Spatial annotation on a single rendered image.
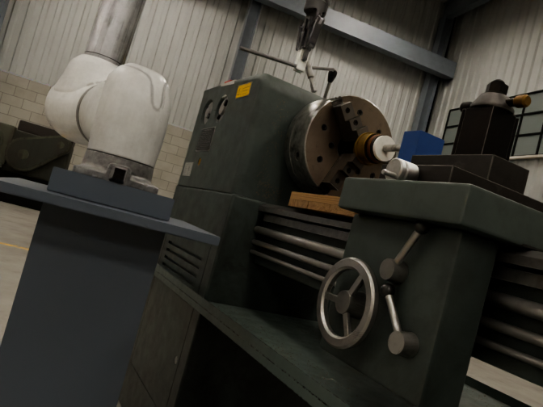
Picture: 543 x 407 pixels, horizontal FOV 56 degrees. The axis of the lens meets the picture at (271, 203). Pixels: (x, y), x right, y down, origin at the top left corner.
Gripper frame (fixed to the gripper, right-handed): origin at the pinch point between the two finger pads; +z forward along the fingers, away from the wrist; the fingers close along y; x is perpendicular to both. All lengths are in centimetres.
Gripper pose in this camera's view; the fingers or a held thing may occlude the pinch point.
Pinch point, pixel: (300, 60)
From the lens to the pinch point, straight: 173.7
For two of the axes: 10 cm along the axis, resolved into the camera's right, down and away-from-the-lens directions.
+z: -2.6, 9.6, -0.5
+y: 4.5, 0.8, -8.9
